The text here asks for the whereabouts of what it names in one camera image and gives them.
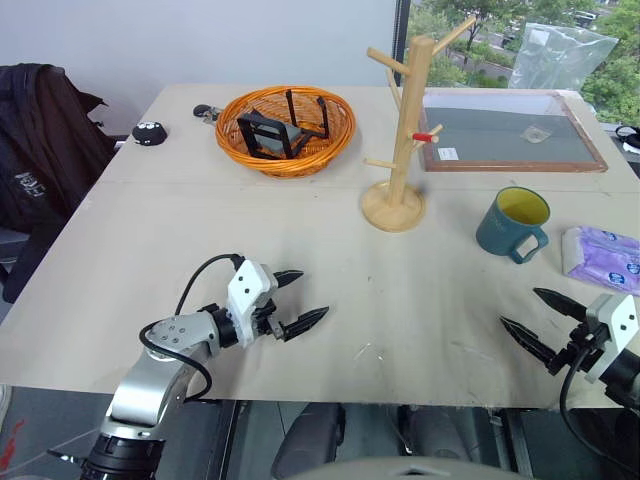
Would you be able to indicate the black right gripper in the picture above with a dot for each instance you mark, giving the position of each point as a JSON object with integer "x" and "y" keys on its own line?
{"x": 575, "y": 350}

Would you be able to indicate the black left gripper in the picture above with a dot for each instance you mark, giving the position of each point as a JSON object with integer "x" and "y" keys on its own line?
{"x": 264, "y": 320}

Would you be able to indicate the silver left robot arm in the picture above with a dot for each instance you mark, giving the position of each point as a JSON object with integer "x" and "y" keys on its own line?
{"x": 145, "y": 385}

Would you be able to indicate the wooden mug tree stand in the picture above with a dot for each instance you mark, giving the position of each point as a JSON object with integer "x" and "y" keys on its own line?
{"x": 407, "y": 150}

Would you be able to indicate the purple tissue pack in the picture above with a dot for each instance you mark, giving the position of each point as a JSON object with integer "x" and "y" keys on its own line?
{"x": 605, "y": 255}

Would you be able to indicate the teal mug yellow inside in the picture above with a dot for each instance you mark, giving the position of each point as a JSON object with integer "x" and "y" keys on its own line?
{"x": 500, "y": 232}

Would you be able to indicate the orange wicker basket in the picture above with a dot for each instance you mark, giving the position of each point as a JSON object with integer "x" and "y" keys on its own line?
{"x": 280, "y": 165}

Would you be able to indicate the dark rounded shape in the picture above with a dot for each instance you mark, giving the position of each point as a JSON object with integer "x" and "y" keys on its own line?
{"x": 310, "y": 440}

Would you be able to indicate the small clear plastic pouch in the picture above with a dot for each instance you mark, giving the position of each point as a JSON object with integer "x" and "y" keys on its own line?
{"x": 535, "y": 135}

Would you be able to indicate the wood framed grey board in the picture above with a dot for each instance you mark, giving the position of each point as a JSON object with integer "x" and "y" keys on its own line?
{"x": 500, "y": 135}

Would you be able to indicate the white paper label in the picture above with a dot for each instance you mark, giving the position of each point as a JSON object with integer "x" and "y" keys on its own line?
{"x": 447, "y": 153}

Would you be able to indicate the red marker on peg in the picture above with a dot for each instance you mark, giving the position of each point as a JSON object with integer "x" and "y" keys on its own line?
{"x": 421, "y": 136}

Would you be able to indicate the small black metal clip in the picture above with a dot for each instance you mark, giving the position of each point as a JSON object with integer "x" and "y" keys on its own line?
{"x": 202, "y": 111}

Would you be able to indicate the black round toy with eyes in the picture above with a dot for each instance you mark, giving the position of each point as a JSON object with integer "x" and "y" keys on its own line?
{"x": 150, "y": 134}

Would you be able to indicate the clear plastic bag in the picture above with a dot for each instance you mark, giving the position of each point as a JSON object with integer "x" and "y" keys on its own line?
{"x": 560, "y": 60}

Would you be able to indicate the black jacket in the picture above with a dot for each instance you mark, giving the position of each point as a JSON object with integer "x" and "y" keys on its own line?
{"x": 40, "y": 150}

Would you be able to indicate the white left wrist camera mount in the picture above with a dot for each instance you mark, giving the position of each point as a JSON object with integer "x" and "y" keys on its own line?
{"x": 247, "y": 290}

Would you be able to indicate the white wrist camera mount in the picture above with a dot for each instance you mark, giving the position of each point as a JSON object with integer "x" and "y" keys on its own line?
{"x": 617, "y": 320}
{"x": 247, "y": 290}

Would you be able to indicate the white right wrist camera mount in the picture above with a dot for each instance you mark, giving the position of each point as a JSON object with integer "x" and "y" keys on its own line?
{"x": 617, "y": 320}

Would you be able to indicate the black frame stand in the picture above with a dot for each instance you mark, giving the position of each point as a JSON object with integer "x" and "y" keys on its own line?
{"x": 250, "y": 137}

